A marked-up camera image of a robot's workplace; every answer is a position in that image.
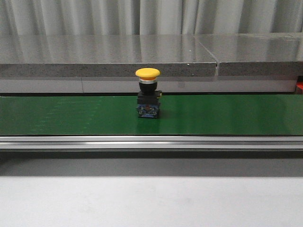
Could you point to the red plastic tray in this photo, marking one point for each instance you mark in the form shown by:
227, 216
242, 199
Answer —
299, 88

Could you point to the green conveyor belt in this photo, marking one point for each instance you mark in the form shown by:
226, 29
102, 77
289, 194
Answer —
179, 115

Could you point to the grey curtain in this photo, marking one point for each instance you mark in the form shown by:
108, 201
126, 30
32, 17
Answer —
149, 17

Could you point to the yellow mushroom push button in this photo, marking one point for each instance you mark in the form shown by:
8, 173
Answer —
148, 105

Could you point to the aluminium conveyor side rail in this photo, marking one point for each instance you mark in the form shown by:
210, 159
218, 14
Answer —
153, 142

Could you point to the grey stone slab shelf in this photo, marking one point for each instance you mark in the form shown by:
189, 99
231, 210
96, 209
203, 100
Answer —
58, 56

